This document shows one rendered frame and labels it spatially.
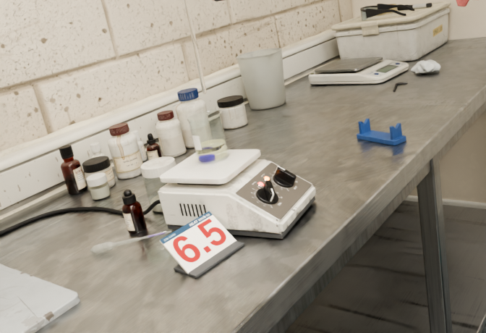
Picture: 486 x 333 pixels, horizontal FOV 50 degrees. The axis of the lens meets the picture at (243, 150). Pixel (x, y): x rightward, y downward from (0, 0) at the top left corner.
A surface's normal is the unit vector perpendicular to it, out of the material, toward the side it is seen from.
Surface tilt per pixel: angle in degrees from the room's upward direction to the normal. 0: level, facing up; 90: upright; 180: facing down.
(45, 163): 90
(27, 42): 90
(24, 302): 0
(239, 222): 90
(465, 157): 93
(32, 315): 0
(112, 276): 0
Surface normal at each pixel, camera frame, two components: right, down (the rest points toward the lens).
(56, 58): 0.78, 0.04
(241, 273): -0.18, -0.94
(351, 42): -0.59, 0.40
